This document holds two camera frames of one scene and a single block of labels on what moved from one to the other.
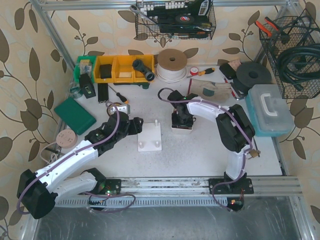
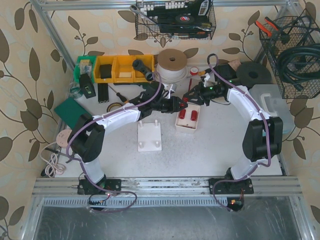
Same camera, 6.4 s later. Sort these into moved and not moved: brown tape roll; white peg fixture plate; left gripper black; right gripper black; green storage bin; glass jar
Moved: right gripper black; left gripper black
Not moved: green storage bin; glass jar; brown tape roll; white peg fixture plate
